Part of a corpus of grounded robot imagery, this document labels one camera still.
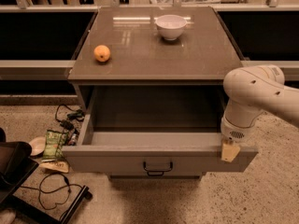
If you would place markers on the yellow snack bag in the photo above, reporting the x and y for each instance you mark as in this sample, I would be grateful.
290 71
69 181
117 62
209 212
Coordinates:
59 166

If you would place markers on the grey top drawer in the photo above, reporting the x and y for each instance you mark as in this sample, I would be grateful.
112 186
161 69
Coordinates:
154 129

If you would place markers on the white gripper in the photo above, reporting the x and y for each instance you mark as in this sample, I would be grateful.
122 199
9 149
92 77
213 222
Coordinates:
233 132

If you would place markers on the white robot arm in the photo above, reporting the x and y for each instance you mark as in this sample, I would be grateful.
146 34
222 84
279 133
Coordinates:
251 91

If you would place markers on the black chair base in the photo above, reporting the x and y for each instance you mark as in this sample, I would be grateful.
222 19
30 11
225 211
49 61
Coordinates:
15 167

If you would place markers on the orange fruit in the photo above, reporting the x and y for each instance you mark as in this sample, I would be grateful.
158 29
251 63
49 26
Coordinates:
101 53

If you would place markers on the blue snack package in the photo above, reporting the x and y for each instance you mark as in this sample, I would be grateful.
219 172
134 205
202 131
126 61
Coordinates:
73 139

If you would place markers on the green chip bag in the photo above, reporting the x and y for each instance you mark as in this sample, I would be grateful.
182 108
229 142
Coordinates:
54 144

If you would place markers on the white bowl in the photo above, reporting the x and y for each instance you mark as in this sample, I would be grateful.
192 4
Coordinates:
170 27

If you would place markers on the grey drawer cabinet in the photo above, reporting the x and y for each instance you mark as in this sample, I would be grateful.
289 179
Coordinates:
139 56

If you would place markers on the white plate on floor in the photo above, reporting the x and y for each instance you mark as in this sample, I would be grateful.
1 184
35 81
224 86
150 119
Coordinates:
38 145

